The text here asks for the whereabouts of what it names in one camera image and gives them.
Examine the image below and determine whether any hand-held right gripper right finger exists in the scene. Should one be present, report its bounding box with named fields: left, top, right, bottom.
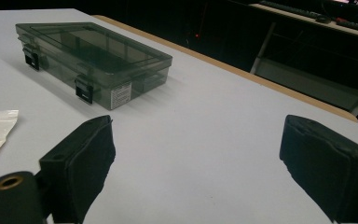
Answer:
left=279, top=114, right=358, bottom=224

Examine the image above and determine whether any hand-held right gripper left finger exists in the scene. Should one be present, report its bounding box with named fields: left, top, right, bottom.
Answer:
left=38, top=114, right=117, bottom=224

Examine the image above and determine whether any translucent grey compartment box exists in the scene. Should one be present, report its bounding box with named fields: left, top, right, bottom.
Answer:
left=15, top=21, right=173, bottom=111

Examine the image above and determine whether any wooden table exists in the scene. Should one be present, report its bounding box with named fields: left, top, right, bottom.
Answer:
left=91, top=14, right=358, bottom=123

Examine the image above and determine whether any black keyboard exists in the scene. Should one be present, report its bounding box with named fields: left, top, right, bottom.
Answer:
left=335, top=17, right=358, bottom=35
left=259, top=0, right=324, bottom=20

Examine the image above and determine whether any black computer mouse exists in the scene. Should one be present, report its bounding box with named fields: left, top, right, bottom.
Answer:
left=315, top=14, right=332, bottom=24

